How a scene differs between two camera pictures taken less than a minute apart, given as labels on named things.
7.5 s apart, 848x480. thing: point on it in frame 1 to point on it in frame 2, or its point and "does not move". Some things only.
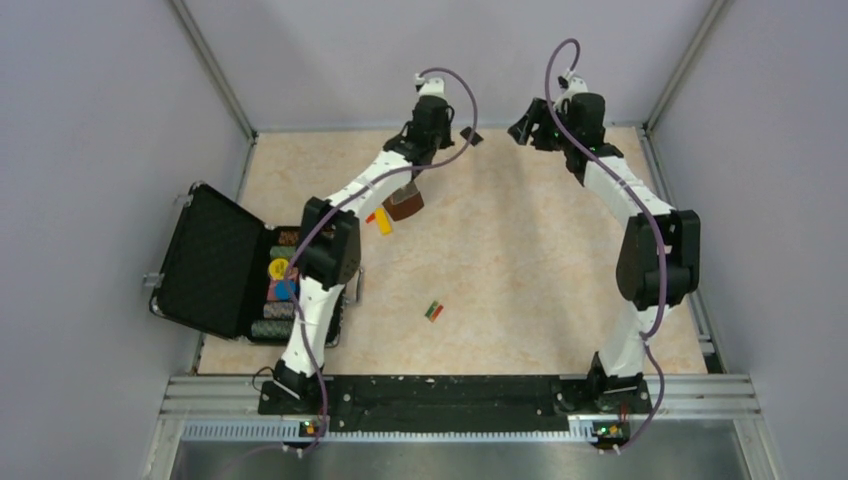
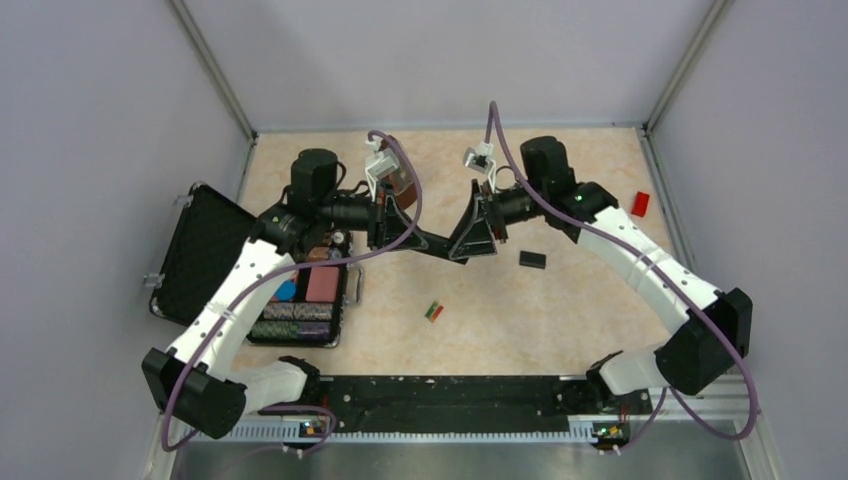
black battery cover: [475, 138] to [531, 259]
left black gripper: [444, 141] to [386, 223]
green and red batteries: [434, 311] does not move
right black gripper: [539, 112] to [485, 219]
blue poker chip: [283, 289] does not move
